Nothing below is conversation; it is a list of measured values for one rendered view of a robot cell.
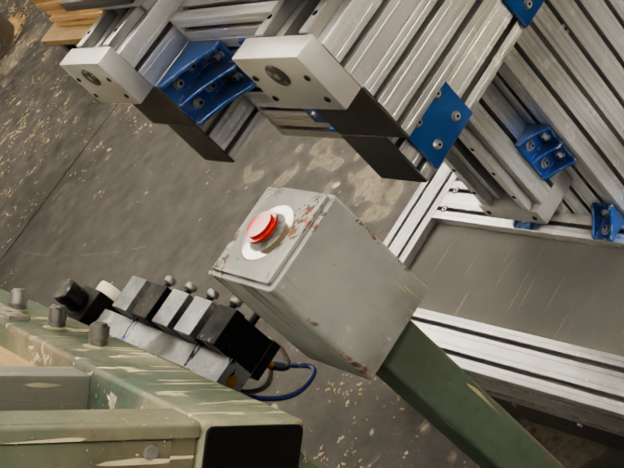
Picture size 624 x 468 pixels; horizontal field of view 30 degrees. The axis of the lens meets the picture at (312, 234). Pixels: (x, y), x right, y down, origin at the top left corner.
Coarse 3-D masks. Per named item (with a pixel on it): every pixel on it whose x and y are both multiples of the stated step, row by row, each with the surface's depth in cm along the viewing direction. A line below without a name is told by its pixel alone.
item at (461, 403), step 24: (408, 336) 127; (384, 360) 126; (408, 360) 128; (432, 360) 130; (408, 384) 128; (432, 384) 130; (456, 384) 132; (432, 408) 131; (456, 408) 133; (480, 408) 135; (456, 432) 134; (480, 432) 135; (504, 432) 138; (480, 456) 138; (504, 456) 138; (528, 456) 141; (552, 456) 143
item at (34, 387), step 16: (0, 368) 128; (16, 368) 129; (32, 368) 130; (48, 368) 131; (64, 368) 133; (0, 384) 124; (16, 384) 125; (32, 384) 126; (48, 384) 127; (64, 384) 129; (80, 384) 130; (0, 400) 124; (16, 400) 126; (32, 400) 127; (48, 400) 128; (64, 400) 129; (80, 400) 130
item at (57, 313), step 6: (54, 306) 153; (60, 306) 153; (48, 312) 154; (54, 312) 153; (60, 312) 153; (66, 312) 154; (48, 318) 154; (54, 318) 153; (60, 318) 153; (66, 318) 154; (48, 324) 153; (54, 324) 153; (60, 324) 153
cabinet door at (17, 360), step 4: (0, 348) 151; (4, 348) 151; (0, 352) 148; (4, 352) 149; (8, 352) 149; (0, 356) 146; (4, 356) 146; (8, 356) 147; (12, 356) 147; (16, 356) 147; (0, 360) 143; (4, 360) 143; (8, 360) 144; (12, 360) 144; (16, 360) 144; (20, 360) 145; (24, 360) 145; (0, 364) 141; (4, 364) 141; (8, 364) 141; (12, 364) 142; (16, 364) 142; (20, 364) 142; (24, 364) 143; (28, 364) 143; (32, 364) 143
